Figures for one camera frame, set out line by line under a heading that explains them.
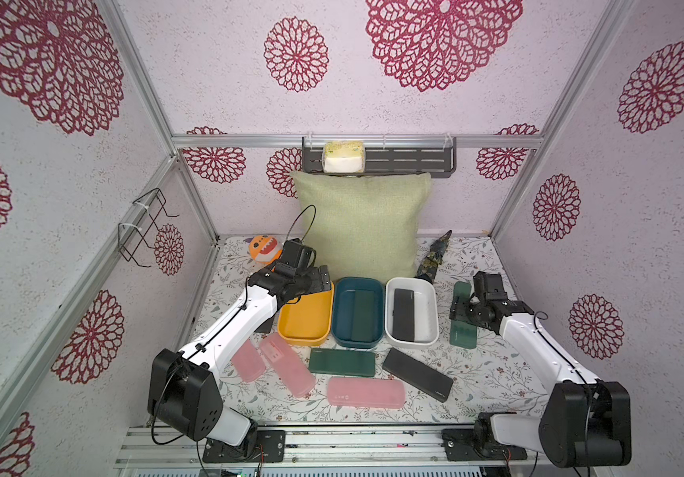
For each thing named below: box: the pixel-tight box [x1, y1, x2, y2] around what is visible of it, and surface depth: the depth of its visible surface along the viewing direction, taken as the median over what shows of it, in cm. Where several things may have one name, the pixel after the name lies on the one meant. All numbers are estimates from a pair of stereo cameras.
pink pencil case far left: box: [230, 338, 267, 383], surface depth 90 cm
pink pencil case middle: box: [259, 331, 317, 399], surface depth 88 cm
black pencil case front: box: [381, 346, 455, 403], surface depth 87 cm
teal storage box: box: [332, 276, 385, 349], surface depth 98 cm
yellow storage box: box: [277, 281, 336, 346], surface depth 95 cm
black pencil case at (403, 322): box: [391, 288, 415, 343], surface depth 98 cm
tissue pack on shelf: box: [322, 141, 365, 174], surface depth 92 cm
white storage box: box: [383, 277, 440, 350], surface depth 100 cm
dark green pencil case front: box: [308, 347, 376, 378], surface depth 89 cm
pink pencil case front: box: [327, 376, 407, 409], surface depth 85 cm
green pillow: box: [290, 171, 432, 284], surface depth 91 cm
